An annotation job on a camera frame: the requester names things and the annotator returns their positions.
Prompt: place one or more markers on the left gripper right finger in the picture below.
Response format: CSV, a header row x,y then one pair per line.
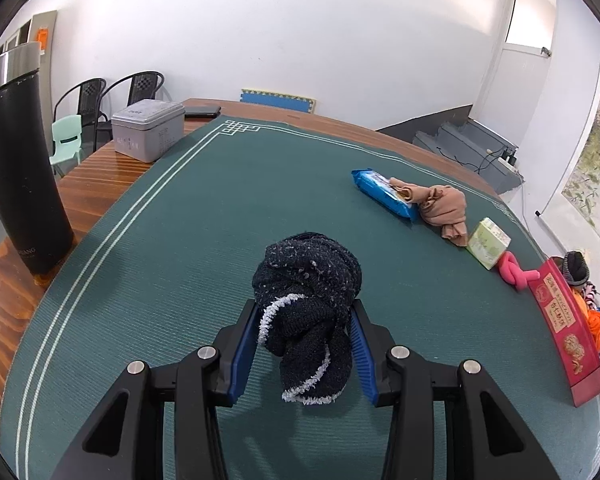
x,y
485,436

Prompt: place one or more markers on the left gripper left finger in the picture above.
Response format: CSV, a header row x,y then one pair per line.
x,y
123,436

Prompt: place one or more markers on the dark navy knit sock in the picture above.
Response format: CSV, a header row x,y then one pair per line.
x,y
304,289

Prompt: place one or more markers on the pink knotted foam tube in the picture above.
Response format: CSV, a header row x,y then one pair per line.
x,y
511,272

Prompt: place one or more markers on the green white medicine box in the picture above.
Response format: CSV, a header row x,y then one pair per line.
x,y
488,243

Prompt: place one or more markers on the tan beige sock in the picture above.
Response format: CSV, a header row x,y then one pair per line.
x,y
442,206

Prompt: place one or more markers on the blue snack packet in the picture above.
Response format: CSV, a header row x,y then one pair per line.
x,y
377,187

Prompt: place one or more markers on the green table mat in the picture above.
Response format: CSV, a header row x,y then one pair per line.
x,y
172,262

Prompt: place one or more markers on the red storage box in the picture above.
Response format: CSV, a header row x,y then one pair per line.
x,y
569,329

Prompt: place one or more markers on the black grey knit sock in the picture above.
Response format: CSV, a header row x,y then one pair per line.
x,y
575,269

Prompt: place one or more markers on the orange toy block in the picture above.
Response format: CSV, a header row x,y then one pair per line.
x,y
586,301

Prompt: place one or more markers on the hanging scroll painting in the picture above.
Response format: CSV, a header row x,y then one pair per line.
x,y
572,216

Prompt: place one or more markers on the grey tin box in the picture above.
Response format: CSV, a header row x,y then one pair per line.
x,y
147,129

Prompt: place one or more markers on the black tablet device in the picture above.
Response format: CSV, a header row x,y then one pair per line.
x,y
195,112

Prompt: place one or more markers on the black metal chair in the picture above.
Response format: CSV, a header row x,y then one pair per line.
x,y
143,85
90,94

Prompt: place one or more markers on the mint green plastic chair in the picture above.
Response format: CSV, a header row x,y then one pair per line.
x,y
67,138

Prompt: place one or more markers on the blue foam mat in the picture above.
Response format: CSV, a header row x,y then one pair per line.
x,y
278,100

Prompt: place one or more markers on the black steel thermos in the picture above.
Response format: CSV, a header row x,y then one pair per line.
x,y
31,209

